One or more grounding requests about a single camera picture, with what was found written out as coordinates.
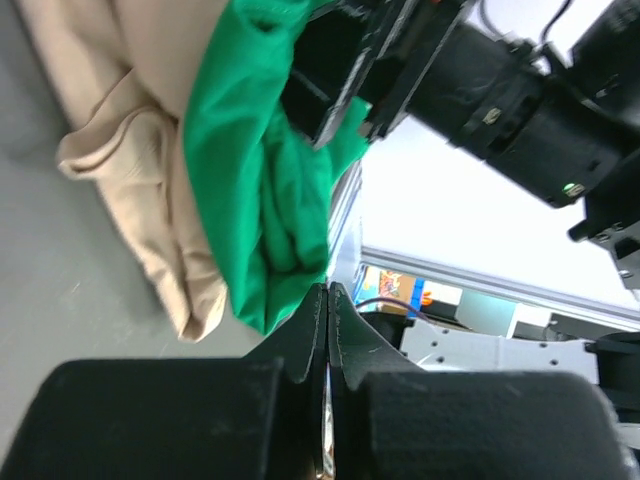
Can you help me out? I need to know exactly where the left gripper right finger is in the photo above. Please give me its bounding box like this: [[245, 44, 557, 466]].
[[327, 283, 635, 479]]

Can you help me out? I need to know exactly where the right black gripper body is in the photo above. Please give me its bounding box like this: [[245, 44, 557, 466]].
[[281, 1, 615, 208]]

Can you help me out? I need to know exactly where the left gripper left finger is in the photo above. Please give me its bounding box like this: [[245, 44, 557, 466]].
[[1, 284, 328, 479]]

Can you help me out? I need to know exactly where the green t shirt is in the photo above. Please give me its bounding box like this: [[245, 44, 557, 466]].
[[183, 1, 368, 335]]

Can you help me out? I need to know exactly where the beige folded t shirt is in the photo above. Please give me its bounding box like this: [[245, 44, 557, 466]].
[[18, 0, 227, 342]]

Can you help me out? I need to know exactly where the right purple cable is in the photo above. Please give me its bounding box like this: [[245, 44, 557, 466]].
[[352, 297, 431, 324]]

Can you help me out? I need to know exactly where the aluminium frame rail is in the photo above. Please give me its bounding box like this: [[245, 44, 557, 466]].
[[330, 159, 639, 331]]

